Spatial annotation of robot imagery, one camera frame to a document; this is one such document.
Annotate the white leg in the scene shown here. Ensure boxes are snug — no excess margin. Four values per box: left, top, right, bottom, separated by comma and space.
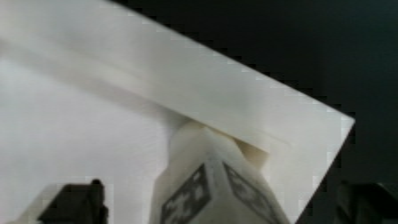
150, 122, 290, 224

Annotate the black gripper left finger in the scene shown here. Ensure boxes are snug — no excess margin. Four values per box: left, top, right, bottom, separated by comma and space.
38, 179, 109, 224

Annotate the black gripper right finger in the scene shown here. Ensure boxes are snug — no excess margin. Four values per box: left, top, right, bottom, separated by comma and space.
334, 182, 398, 224

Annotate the white square tabletop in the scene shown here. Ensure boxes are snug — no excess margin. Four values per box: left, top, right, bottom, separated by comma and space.
0, 0, 356, 224

